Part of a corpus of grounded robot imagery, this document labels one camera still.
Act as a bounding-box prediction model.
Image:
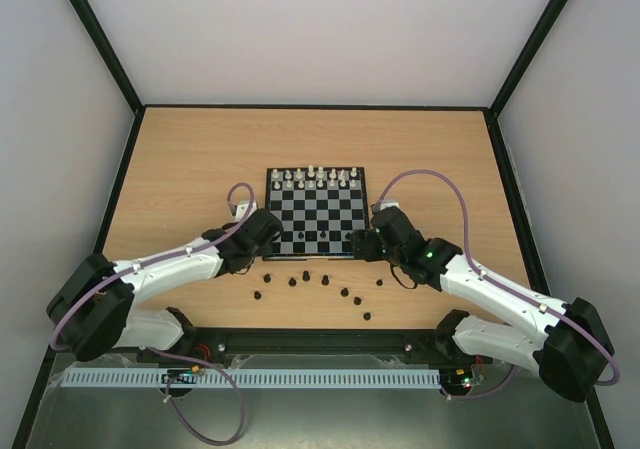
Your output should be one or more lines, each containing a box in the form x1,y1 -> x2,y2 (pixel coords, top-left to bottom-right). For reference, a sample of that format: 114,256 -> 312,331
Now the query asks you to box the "light blue cable duct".
60,368 -> 441,390

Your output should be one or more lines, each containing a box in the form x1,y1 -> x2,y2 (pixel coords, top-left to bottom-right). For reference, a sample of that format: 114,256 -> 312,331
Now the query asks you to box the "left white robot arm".
46,209 -> 282,362

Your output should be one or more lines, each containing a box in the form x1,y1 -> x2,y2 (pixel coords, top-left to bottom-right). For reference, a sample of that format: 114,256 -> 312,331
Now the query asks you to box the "black aluminium frame rail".
52,320 -> 492,368

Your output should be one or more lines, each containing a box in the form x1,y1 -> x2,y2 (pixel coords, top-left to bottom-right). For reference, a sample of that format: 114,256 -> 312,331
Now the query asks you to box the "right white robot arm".
350,206 -> 614,402

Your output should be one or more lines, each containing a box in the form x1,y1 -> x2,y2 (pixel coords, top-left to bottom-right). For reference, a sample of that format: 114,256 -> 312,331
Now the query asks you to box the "black and silver chessboard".
263,166 -> 369,261

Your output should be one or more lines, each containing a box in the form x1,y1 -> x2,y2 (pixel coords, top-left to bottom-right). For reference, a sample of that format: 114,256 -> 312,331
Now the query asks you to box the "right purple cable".
373,168 -> 622,401

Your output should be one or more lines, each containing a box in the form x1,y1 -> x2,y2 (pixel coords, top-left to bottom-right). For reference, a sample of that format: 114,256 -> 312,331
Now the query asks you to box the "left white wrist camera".
231,200 -> 258,222

